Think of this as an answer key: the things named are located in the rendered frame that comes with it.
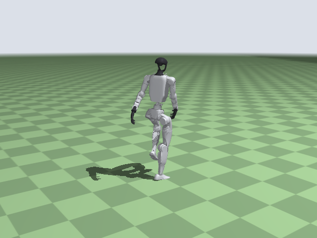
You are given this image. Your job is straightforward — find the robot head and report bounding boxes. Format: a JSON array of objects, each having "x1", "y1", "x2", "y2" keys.
[{"x1": 154, "y1": 58, "x2": 167, "y2": 76}]

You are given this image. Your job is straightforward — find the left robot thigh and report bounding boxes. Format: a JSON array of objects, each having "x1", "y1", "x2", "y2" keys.
[{"x1": 145, "y1": 109, "x2": 161, "y2": 132}]

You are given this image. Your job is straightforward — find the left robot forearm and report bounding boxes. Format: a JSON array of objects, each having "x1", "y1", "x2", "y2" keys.
[{"x1": 132, "y1": 91, "x2": 142, "y2": 111}]

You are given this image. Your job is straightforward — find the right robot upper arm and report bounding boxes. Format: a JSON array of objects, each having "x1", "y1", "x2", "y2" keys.
[{"x1": 166, "y1": 76, "x2": 176, "y2": 99}]

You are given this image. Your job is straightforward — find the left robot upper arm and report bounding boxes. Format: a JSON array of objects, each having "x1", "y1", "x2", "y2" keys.
[{"x1": 139, "y1": 75, "x2": 151, "y2": 98}]

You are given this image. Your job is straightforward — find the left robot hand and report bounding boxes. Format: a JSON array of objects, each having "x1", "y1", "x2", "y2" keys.
[{"x1": 131, "y1": 106, "x2": 137, "y2": 124}]

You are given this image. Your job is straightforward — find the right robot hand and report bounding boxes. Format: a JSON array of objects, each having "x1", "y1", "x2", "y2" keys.
[{"x1": 170, "y1": 109, "x2": 178, "y2": 119}]

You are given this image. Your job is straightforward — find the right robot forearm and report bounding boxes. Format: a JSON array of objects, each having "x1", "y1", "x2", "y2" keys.
[{"x1": 171, "y1": 94, "x2": 178, "y2": 110}]

